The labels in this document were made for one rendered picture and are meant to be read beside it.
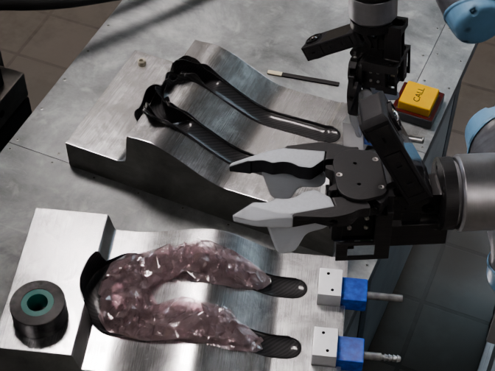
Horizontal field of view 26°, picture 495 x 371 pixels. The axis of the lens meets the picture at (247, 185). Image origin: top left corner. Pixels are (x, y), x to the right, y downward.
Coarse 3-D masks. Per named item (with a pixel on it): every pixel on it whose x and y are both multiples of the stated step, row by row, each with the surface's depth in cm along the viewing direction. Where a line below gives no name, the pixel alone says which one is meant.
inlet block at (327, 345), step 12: (324, 336) 158; (336, 336) 158; (312, 348) 156; (324, 348) 156; (336, 348) 156; (348, 348) 158; (360, 348) 158; (312, 360) 157; (324, 360) 156; (336, 360) 157; (348, 360) 157; (360, 360) 157; (384, 360) 158; (396, 360) 158
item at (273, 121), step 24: (168, 72) 184; (192, 72) 188; (216, 72) 187; (144, 96) 188; (168, 96) 180; (240, 96) 188; (168, 120) 184; (192, 120) 181; (264, 120) 187; (288, 120) 187; (216, 144) 181
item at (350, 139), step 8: (344, 120) 178; (344, 128) 178; (352, 128) 177; (344, 136) 179; (352, 136) 178; (416, 136) 176; (344, 144) 180; (352, 144) 179; (360, 144) 178; (368, 144) 178
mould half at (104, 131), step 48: (192, 48) 191; (192, 96) 183; (288, 96) 190; (96, 144) 186; (144, 144) 177; (192, 144) 178; (240, 144) 182; (288, 144) 182; (192, 192) 181; (240, 192) 176
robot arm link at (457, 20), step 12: (444, 0) 151; (456, 0) 149; (468, 0) 147; (480, 0) 147; (492, 0) 147; (444, 12) 151; (456, 12) 148; (468, 12) 147; (480, 12) 146; (492, 12) 147; (456, 24) 148; (468, 24) 148; (480, 24) 148; (492, 24) 149; (456, 36) 150; (468, 36) 149; (480, 36) 150; (492, 36) 151
